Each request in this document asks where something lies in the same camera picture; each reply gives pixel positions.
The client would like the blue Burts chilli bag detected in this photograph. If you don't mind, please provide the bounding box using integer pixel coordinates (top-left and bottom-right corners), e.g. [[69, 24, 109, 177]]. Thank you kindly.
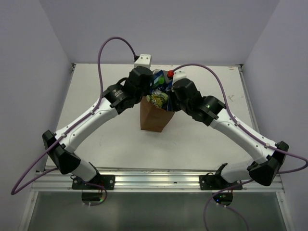
[[166, 81, 173, 112]]

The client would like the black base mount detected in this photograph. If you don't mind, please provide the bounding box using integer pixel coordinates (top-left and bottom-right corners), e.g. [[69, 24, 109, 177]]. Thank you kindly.
[[199, 163, 243, 206], [71, 175, 115, 206]]

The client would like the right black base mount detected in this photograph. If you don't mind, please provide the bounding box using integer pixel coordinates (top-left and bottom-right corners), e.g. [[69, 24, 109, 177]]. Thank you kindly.
[[199, 163, 243, 206]]

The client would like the grey-green Himalaya snack packet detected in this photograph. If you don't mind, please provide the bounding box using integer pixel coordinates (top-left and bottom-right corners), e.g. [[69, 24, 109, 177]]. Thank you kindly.
[[146, 90, 169, 108]]

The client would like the brown paper bag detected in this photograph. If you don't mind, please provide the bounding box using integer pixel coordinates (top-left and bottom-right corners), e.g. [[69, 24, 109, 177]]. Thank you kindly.
[[140, 97, 175, 132]]

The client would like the aluminium mounting rail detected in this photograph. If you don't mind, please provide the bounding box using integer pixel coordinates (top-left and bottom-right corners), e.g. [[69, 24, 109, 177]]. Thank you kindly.
[[31, 168, 284, 193]]

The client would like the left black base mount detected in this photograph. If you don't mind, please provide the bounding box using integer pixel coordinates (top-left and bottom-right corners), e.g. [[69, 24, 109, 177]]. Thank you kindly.
[[71, 175, 115, 206]]

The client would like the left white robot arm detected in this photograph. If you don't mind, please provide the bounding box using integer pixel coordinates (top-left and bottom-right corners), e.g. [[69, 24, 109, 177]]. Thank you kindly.
[[42, 66, 153, 189]]

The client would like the blue-green Burts sea salt bag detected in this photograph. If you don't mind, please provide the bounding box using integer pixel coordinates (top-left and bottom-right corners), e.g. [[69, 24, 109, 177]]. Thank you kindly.
[[151, 69, 170, 91]]

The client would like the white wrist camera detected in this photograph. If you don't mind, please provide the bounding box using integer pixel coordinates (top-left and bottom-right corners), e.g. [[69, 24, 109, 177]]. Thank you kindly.
[[167, 69, 187, 84], [134, 54, 152, 69]]

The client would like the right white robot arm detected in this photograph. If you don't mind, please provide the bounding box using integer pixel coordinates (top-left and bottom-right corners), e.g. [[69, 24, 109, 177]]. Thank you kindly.
[[172, 78, 289, 189]]

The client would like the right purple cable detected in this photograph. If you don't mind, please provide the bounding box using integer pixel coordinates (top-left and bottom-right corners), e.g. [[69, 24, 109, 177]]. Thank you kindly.
[[172, 63, 308, 174]]

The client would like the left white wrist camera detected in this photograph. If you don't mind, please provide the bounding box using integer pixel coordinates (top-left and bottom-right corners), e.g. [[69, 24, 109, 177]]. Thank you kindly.
[[134, 54, 152, 69]]

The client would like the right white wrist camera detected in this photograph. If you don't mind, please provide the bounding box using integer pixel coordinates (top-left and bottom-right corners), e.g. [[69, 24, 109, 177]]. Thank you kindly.
[[167, 69, 187, 84]]

